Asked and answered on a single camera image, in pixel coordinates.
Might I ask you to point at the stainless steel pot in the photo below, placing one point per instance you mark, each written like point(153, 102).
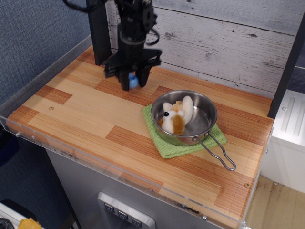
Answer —
point(200, 126)

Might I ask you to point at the white aluminium rail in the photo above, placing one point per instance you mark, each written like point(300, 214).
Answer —
point(289, 124)

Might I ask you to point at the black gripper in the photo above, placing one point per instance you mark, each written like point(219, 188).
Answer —
point(131, 56)

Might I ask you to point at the grey cabinet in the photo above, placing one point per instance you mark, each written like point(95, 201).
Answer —
point(173, 194)

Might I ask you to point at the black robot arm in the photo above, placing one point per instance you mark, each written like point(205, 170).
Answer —
point(137, 20)

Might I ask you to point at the blue grey scoop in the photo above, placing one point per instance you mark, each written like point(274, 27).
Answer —
point(133, 81)

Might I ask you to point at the white brown plush toy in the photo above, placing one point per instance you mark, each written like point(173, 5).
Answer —
point(176, 116)

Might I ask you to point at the yellow tape bundle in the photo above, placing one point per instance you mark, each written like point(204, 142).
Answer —
point(24, 224)

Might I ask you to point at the black right post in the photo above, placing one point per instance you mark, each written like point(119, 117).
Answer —
point(288, 70)

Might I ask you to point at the black post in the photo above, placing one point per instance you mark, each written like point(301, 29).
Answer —
point(288, 70)
point(100, 35)

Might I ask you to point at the black left post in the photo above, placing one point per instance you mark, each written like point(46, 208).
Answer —
point(100, 35)

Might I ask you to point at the silver button panel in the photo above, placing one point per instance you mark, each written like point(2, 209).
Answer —
point(125, 212)

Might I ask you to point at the clear acrylic guard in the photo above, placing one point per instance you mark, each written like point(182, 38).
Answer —
point(101, 148)

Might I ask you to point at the green cloth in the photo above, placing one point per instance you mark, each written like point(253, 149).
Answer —
point(168, 150)

